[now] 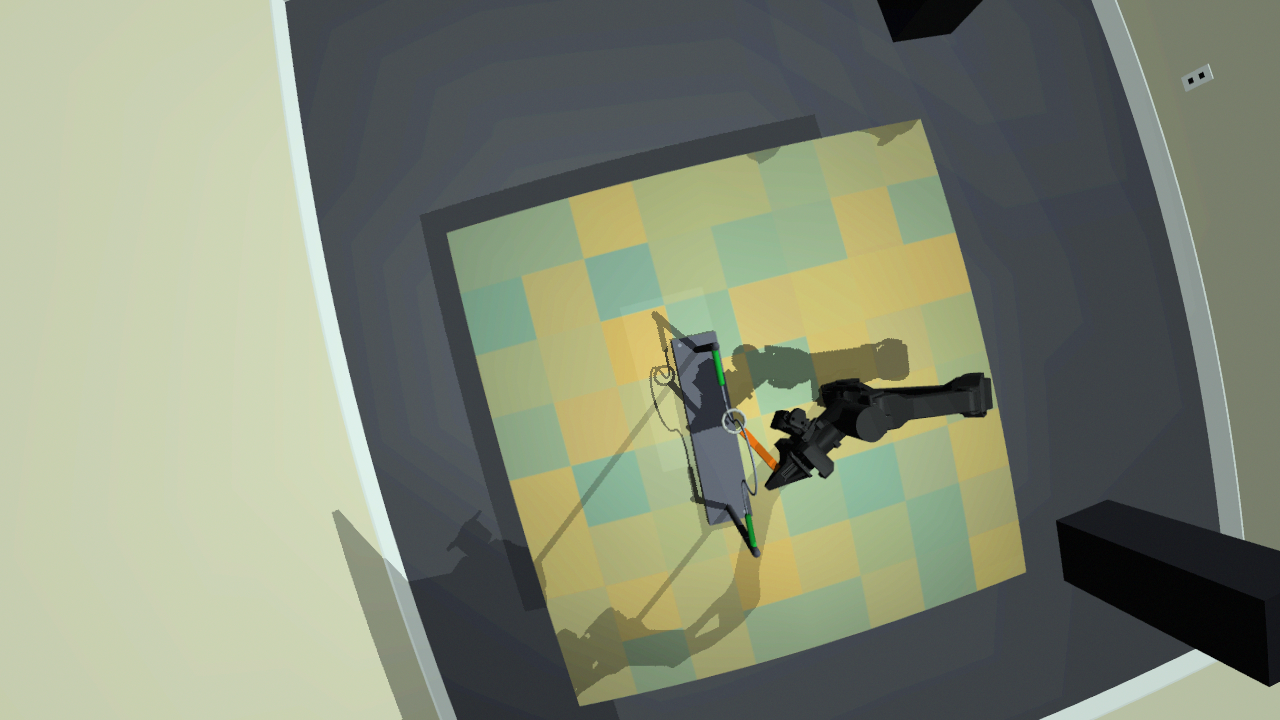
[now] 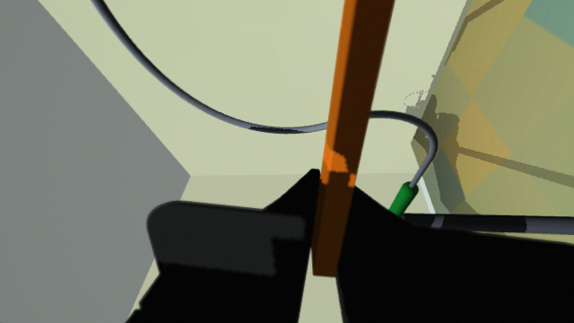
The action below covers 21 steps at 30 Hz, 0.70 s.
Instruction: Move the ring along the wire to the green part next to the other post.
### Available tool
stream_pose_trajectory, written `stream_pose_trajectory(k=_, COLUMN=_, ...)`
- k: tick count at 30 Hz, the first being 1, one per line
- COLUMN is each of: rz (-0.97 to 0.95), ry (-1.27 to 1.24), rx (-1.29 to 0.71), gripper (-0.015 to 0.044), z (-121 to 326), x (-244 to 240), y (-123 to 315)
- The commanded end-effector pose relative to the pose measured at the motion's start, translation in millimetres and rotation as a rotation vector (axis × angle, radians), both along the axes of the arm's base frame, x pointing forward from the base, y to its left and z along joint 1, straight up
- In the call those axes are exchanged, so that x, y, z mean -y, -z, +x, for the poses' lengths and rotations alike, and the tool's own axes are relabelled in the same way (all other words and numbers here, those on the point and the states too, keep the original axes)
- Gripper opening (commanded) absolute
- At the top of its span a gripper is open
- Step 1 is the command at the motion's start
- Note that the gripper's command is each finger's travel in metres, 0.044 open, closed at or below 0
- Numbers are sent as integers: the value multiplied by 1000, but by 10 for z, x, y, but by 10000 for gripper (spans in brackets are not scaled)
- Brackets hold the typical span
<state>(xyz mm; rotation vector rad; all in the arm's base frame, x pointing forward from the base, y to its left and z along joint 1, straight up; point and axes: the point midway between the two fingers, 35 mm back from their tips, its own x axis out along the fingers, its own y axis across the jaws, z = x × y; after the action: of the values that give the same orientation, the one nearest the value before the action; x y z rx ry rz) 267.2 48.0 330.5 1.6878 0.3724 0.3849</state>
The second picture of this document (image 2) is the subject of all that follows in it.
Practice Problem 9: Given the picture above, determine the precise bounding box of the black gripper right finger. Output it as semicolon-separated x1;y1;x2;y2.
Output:
335;185;574;323

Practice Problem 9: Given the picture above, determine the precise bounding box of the orange bar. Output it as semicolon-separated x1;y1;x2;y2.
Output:
311;0;395;278

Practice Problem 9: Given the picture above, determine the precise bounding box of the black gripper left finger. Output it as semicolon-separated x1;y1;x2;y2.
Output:
146;169;320;323

